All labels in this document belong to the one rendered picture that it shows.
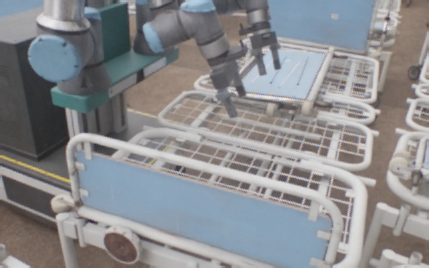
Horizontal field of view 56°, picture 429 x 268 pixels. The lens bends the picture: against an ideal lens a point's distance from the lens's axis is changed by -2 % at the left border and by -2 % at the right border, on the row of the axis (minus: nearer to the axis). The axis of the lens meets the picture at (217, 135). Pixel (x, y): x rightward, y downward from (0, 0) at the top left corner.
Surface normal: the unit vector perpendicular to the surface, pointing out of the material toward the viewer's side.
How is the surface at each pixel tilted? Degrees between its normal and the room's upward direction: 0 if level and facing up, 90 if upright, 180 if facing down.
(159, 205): 90
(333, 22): 90
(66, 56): 95
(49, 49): 95
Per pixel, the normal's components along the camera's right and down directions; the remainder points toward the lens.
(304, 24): -0.35, 0.46
